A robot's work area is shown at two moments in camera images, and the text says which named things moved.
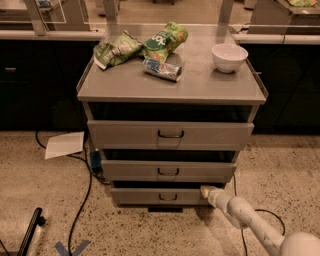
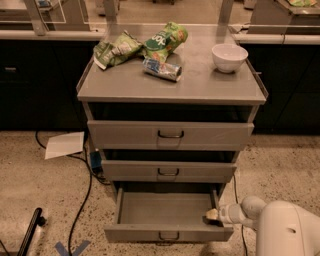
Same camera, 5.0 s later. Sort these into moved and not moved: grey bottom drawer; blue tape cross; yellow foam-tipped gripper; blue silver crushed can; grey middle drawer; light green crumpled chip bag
Moved: yellow foam-tipped gripper; grey bottom drawer
Not moved: grey middle drawer; blue silver crushed can; blue tape cross; light green crumpled chip bag
